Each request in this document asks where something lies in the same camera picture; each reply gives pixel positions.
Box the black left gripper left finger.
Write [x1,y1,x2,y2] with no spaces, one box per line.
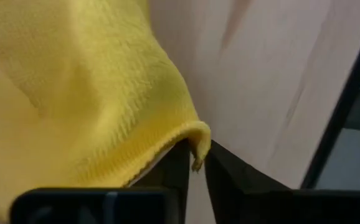
[10,139,191,224]

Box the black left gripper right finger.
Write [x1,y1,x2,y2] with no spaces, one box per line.
[204,139,360,224]

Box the yellow microfiber towel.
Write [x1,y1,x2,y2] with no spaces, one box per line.
[0,0,212,224]

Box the black table edge rail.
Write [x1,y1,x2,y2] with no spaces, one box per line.
[300,9,360,190]

